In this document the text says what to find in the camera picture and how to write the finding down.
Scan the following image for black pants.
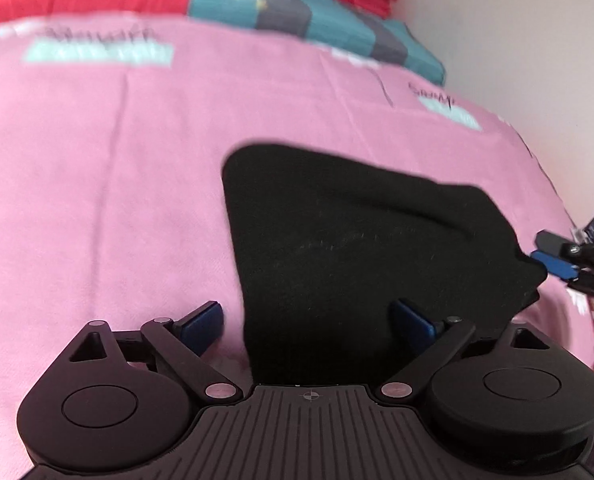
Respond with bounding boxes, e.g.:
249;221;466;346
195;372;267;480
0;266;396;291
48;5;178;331
222;144;546;386

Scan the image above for pink printed bedsheet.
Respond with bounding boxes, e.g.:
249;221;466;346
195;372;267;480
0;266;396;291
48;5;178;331
0;13;594;479

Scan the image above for teal grey striped pillow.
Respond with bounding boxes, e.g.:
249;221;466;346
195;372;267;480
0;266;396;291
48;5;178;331
188;0;446;86

